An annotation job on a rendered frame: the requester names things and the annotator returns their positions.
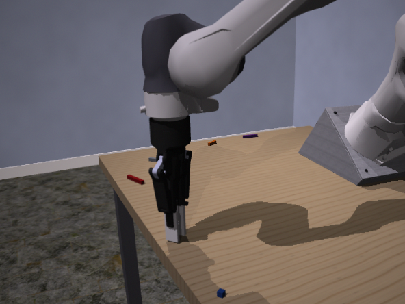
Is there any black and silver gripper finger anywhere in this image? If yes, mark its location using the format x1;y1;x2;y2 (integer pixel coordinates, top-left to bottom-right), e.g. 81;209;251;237
148;155;179;242
176;150;192;236

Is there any small blue block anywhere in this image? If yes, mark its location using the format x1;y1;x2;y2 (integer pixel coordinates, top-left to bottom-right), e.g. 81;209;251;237
217;288;225;298

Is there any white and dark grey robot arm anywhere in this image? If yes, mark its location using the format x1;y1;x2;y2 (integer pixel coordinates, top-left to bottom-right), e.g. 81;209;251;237
140;0;405;165

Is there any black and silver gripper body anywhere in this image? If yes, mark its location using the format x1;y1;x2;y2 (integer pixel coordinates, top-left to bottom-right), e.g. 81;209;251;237
149;115;191;175

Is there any red rod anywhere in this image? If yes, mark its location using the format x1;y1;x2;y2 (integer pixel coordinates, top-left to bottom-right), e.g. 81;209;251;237
127;175;144;185

